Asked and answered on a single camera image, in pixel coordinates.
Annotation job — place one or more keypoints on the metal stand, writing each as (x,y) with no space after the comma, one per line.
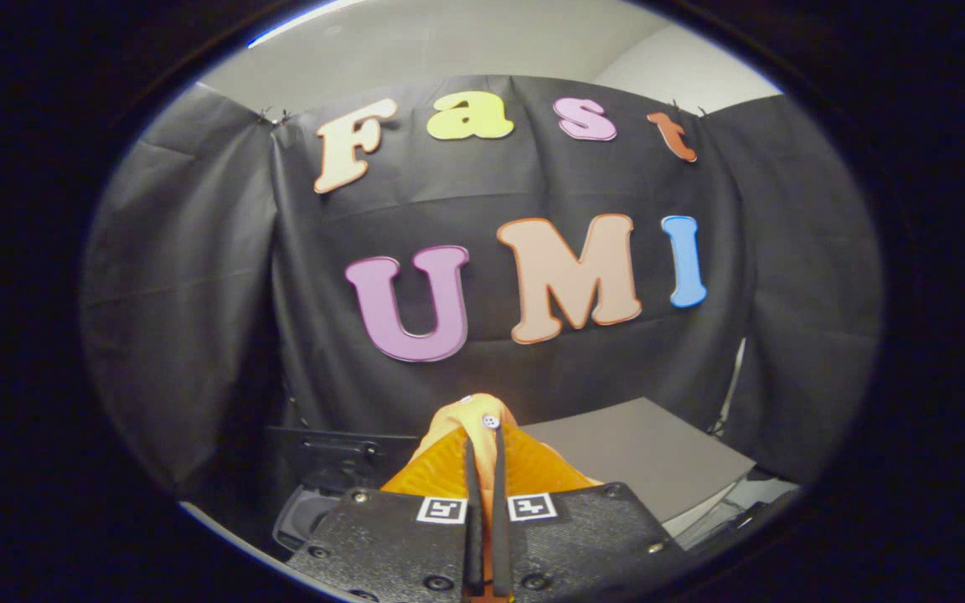
(732,389)

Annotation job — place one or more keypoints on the white cabinet with dark top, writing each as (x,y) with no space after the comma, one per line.
(642,452)

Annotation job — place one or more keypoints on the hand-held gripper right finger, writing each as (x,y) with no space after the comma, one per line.
(583,536)

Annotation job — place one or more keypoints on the orange garment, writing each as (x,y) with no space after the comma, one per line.
(470,412)

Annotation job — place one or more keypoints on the black backdrop cloth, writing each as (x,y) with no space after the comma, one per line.
(198,251)

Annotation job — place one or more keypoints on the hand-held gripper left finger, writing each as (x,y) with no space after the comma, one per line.
(390,544)

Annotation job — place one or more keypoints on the dark floor equipment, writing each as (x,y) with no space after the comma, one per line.
(742,502)

